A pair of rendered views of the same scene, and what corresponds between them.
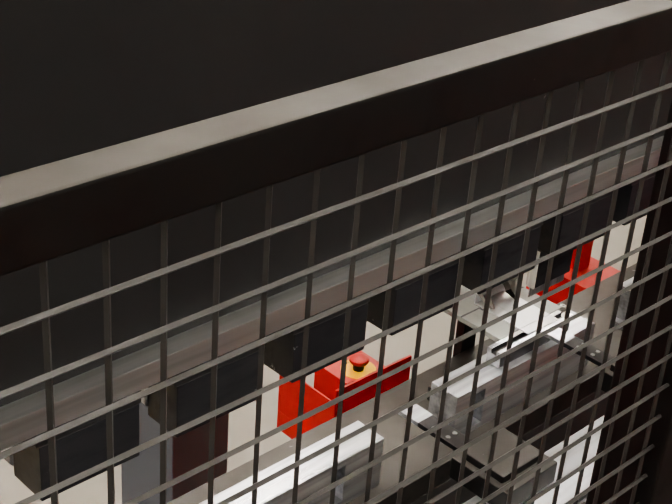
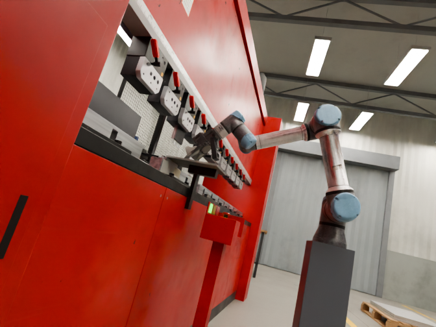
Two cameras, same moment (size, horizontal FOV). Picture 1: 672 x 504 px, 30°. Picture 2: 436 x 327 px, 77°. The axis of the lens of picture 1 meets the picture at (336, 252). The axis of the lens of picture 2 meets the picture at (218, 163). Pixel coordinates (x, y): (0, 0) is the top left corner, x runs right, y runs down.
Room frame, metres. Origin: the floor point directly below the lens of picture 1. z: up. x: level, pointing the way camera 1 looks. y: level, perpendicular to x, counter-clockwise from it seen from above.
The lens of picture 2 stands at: (3.29, -0.77, 0.73)
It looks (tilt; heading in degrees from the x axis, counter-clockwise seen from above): 13 degrees up; 154
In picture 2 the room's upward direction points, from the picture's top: 14 degrees clockwise
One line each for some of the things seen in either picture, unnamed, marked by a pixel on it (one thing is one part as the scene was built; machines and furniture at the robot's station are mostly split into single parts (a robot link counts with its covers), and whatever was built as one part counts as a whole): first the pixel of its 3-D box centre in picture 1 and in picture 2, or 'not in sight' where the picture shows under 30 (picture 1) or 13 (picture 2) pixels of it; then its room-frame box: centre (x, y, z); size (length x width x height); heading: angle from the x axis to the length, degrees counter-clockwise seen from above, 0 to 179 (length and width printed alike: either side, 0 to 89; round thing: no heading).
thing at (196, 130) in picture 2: (494, 226); (195, 128); (1.81, -0.25, 1.26); 0.15 x 0.09 x 0.17; 136
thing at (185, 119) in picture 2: (569, 194); (183, 112); (1.95, -0.39, 1.26); 0.15 x 0.09 x 0.17; 136
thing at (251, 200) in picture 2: not in sight; (233, 197); (0.18, 1.09, 1.15); 0.85 x 0.25 x 2.30; 46
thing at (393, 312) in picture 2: not in sight; (404, 315); (0.88, 3.97, 0.17); 1.01 x 0.64 x 0.06; 139
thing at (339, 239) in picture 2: not in sight; (330, 234); (2.38, 0.35, 0.82); 0.15 x 0.15 x 0.10
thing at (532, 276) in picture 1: (549, 265); (178, 137); (1.93, -0.38, 1.13); 0.10 x 0.02 x 0.10; 136
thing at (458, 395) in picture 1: (513, 373); (171, 176); (1.89, -0.34, 0.92); 0.39 x 0.06 x 0.10; 136
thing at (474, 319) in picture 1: (476, 295); (196, 165); (2.04, -0.27, 1.00); 0.26 x 0.18 x 0.01; 46
